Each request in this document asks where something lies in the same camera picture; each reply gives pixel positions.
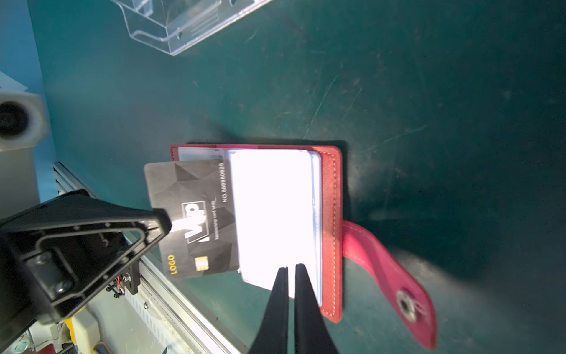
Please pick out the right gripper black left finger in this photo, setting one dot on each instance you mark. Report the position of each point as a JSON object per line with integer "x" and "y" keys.
{"x": 272, "y": 336}

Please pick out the clear acrylic card organizer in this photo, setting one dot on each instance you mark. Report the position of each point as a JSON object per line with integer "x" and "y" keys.
{"x": 174, "y": 26}

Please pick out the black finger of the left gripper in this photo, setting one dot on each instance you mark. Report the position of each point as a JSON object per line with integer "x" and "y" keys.
{"x": 58, "y": 255}

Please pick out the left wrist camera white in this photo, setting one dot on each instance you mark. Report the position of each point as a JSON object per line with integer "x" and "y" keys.
{"x": 24, "y": 120}

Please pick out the black VIP logo card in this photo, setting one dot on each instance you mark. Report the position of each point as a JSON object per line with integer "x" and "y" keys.
{"x": 197, "y": 197}

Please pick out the aluminium rail front frame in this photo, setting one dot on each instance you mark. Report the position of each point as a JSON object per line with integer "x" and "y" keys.
{"x": 185, "y": 312}

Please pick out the red card holder wallet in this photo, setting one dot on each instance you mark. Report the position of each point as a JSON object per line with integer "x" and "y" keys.
{"x": 342, "y": 239}

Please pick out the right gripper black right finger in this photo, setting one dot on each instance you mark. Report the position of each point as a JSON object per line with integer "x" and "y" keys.
{"x": 311, "y": 334}

